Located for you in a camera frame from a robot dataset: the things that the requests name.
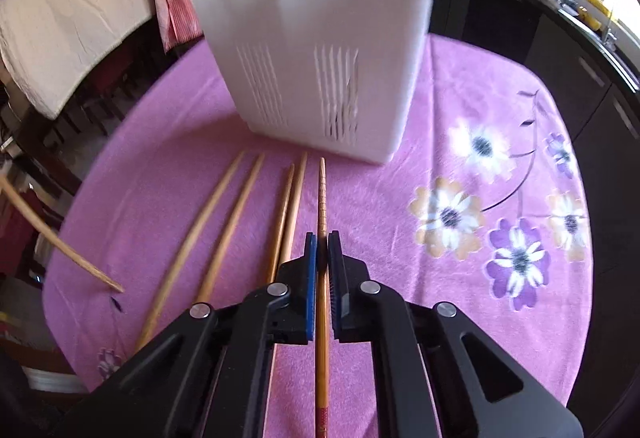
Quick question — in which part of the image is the brown wooden chopstick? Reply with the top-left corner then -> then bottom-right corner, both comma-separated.
194,153 -> 265,302
279,152 -> 308,265
314,158 -> 330,438
1,175 -> 124,293
266,164 -> 295,283
134,151 -> 245,351

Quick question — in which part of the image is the purple floral tablecloth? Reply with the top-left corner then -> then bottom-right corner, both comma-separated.
43,35 -> 590,437

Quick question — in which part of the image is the white plastic utensil holder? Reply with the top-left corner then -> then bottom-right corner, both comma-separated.
191,0 -> 433,164

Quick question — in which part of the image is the small chrome faucet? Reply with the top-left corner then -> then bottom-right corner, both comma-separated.
601,9 -> 617,51

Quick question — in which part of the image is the white hanging cloth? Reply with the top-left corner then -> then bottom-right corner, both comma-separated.
1,0 -> 153,120

